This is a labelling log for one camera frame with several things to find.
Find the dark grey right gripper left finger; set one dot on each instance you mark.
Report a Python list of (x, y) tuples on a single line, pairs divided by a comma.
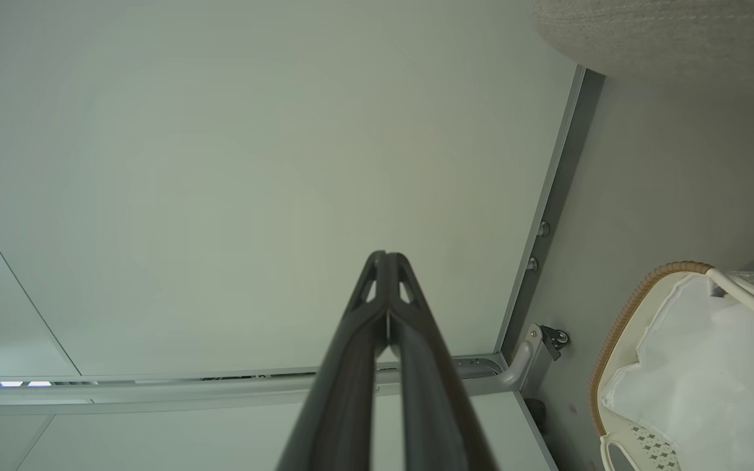
[(344, 379)]

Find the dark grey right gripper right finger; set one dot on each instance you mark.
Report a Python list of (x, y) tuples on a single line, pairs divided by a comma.
[(432, 405)]

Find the white laundry basket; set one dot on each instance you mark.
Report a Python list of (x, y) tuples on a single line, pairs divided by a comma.
[(652, 451)]

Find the grey partition foot with caster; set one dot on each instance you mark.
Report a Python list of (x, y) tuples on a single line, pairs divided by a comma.
[(521, 360)]

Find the black caster wheel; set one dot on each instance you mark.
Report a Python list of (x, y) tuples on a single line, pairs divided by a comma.
[(535, 413)]

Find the wide white partition panel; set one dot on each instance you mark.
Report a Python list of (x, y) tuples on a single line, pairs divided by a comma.
[(252, 163)]

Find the white cloth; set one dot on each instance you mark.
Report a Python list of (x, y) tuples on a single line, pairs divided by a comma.
[(711, 392)]

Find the grey fabric sofa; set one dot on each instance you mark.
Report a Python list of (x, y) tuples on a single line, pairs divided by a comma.
[(678, 33)]

